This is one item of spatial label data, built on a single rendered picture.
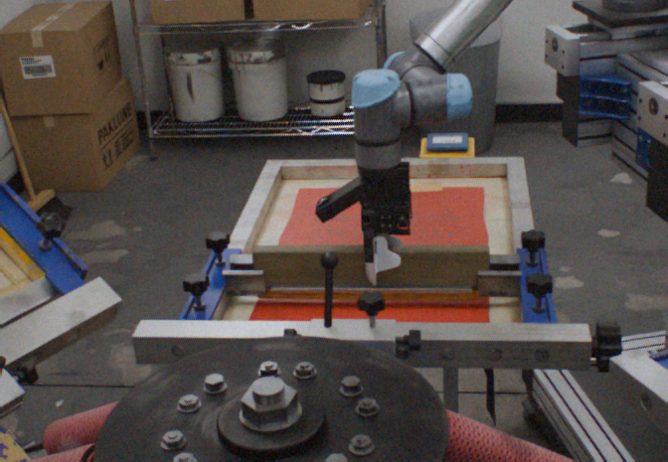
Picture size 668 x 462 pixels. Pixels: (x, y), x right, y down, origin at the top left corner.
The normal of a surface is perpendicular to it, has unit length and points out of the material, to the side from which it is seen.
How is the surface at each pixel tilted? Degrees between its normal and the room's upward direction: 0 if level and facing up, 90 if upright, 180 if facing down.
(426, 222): 0
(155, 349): 90
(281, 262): 90
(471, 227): 0
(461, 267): 90
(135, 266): 0
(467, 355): 90
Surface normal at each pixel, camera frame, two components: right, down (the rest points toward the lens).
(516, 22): -0.11, 0.41
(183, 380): -0.06, -0.91
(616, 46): 0.18, 0.39
